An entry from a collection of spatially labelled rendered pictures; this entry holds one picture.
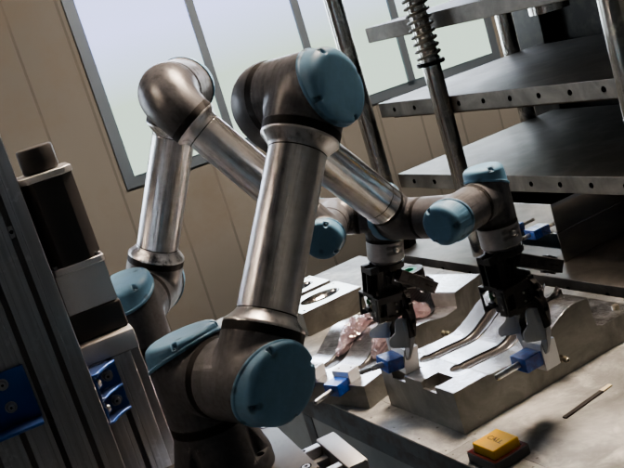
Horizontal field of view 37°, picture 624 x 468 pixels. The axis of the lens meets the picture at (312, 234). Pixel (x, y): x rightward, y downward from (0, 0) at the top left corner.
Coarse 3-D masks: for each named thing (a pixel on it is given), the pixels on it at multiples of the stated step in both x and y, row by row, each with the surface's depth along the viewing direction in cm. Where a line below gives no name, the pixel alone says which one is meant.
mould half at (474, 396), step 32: (576, 320) 192; (608, 320) 197; (480, 352) 194; (512, 352) 190; (576, 352) 193; (416, 384) 190; (448, 384) 182; (480, 384) 181; (512, 384) 185; (544, 384) 189; (448, 416) 183; (480, 416) 182
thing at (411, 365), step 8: (416, 344) 194; (392, 352) 194; (400, 352) 193; (416, 352) 193; (376, 360) 194; (384, 360) 191; (392, 360) 191; (400, 360) 192; (408, 360) 193; (416, 360) 194; (368, 368) 191; (376, 368) 191; (384, 368) 192; (392, 368) 191; (400, 368) 192; (408, 368) 193; (416, 368) 194
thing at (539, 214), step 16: (512, 192) 283; (528, 192) 277; (544, 192) 272; (528, 208) 266; (544, 208) 261; (560, 208) 260; (576, 208) 263; (592, 208) 266; (608, 208) 269; (528, 224) 269; (544, 224) 263; (560, 224) 260; (576, 224) 263; (592, 224) 266; (608, 224) 269; (528, 240) 272; (544, 240) 266; (560, 240) 261; (576, 240) 263; (592, 240) 266; (560, 256) 262; (576, 256) 264
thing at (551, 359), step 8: (528, 344) 174; (536, 344) 172; (552, 344) 173; (520, 352) 174; (528, 352) 173; (536, 352) 172; (544, 352) 172; (552, 352) 173; (512, 360) 174; (520, 360) 171; (528, 360) 171; (536, 360) 172; (544, 360) 172; (552, 360) 173; (512, 368) 171; (520, 368) 172; (528, 368) 171; (536, 368) 172; (544, 368) 173; (496, 376) 171; (504, 376) 170
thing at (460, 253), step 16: (416, 240) 330; (432, 240) 324; (464, 240) 312; (608, 240) 269; (416, 256) 311; (432, 256) 306; (448, 256) 300; (464, 256) 295; (592, 256) 260; (608, 256) 256; (464, 272) 290; (576, 272) 252; (592, 272) 248; (608, 272) 245; (576, 288) 248; (592, 288) 242; (608, 288) 237
